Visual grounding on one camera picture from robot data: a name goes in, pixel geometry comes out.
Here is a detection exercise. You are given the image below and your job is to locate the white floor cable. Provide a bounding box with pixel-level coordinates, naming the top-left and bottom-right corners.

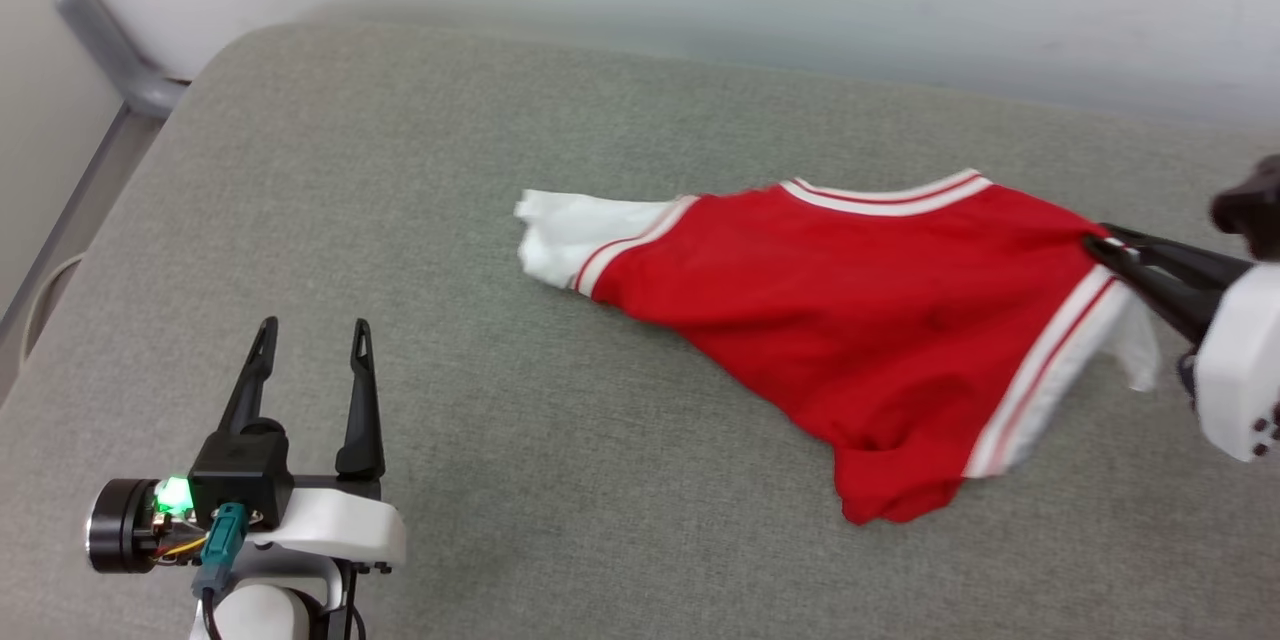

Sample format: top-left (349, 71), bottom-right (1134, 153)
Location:
top-left (17, 252), bottom-right (89, 367)

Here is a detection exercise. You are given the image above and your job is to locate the red white sports shirt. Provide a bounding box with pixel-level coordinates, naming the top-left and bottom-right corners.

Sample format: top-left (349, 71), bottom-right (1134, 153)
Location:
top-left (514, 168), bottom-right (1163, 527)

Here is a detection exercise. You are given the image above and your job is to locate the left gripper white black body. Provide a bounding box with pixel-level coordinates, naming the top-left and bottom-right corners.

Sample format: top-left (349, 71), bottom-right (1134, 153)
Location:
top-left (85, 473), bottom-right (407, 587)

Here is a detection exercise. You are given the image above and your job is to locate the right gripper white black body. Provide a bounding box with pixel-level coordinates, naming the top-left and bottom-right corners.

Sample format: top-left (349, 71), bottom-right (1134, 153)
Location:
top-left (1178, 263), bottom-right (1280, 463)

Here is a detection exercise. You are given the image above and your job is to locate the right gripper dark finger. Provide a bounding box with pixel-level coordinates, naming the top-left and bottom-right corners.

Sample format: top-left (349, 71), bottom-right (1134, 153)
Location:
top-left (1099, 224), bottom-right (1253, 288)
top-left (1084, 237), bottom-right (1233, 347)

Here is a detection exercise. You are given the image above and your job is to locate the grey metal frame pipe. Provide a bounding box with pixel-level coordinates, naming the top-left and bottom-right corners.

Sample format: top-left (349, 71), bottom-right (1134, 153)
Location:
top-left (0, 0), bottom-right (191, 346)

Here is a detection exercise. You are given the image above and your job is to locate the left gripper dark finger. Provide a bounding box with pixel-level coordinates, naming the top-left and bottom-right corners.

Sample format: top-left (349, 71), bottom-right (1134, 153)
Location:
top-left (334, 318), bottom-right (387, 480)
top-left (217, 316), bottom-right (280, 437)

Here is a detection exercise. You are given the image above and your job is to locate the teal camera cable connector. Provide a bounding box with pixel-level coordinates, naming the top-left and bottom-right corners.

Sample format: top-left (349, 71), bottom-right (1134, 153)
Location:
top-left (193, 502), bottom-right (250, 640)

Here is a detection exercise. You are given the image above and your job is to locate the thin black cable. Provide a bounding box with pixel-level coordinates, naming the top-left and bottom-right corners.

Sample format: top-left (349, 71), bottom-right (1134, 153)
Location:
top-left (322, 562), bottom-right (368, 640)

